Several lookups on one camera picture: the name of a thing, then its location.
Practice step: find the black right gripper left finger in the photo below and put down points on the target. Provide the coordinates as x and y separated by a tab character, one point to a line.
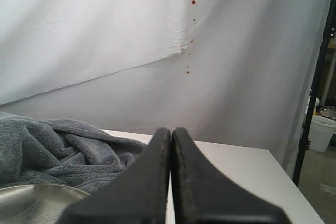
138	195

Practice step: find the white plastic bucket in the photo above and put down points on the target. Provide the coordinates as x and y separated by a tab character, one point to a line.
320	133

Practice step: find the round steel plate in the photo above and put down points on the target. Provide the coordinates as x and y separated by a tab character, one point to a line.
37	203

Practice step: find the black stand pole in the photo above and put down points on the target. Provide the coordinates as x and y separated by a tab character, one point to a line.
304	143

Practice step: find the white backdrop sheet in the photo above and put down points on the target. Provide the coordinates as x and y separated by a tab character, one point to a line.
229	71

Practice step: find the steel bowl in background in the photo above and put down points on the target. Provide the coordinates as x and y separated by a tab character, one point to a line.
328	112

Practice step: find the grey fleece towel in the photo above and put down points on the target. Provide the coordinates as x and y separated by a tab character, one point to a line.
62	152

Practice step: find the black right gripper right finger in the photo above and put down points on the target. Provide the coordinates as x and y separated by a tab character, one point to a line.
202	194

